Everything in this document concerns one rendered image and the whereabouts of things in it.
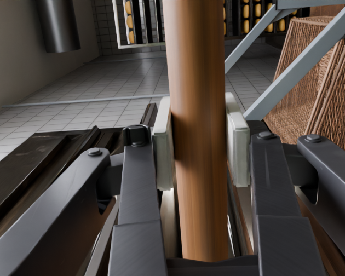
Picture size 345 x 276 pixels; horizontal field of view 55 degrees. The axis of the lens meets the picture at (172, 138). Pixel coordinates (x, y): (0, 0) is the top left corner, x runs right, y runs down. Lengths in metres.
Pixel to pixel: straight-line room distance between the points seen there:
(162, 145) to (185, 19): 0.06
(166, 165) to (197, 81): 0.04
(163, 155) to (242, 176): 0.04
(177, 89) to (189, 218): 0.08
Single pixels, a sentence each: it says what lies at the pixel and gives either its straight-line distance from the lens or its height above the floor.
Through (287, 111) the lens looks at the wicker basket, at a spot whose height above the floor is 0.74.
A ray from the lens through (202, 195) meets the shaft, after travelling 0.19.
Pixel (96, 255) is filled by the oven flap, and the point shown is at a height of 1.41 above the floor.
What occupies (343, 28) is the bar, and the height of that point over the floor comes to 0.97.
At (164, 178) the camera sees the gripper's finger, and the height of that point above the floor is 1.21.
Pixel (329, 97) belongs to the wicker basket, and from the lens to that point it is 1.14.
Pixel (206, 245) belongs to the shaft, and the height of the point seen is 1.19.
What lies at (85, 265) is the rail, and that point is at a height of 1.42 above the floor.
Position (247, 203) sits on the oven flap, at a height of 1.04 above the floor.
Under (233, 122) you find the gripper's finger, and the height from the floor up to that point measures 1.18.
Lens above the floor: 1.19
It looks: 4 degrees up
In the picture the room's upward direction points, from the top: 93 degrees counter-clockwise
